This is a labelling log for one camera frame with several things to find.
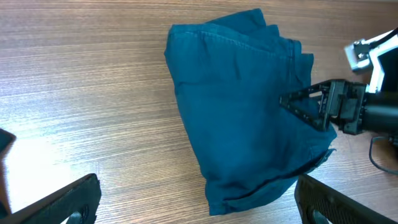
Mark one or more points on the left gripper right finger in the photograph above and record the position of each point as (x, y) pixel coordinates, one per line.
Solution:
(319, 203)

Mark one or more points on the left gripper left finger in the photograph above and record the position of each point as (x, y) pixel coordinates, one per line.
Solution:
(74, 203)

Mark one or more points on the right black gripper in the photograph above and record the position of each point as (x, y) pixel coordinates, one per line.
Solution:
(310, 105)

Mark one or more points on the dark blue shorts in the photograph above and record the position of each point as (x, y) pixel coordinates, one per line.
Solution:
(228, 75)

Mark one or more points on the black polo shirt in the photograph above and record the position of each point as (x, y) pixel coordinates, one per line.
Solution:
(7, 140)

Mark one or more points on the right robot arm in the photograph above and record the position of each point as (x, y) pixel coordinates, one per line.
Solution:
(379, 114)

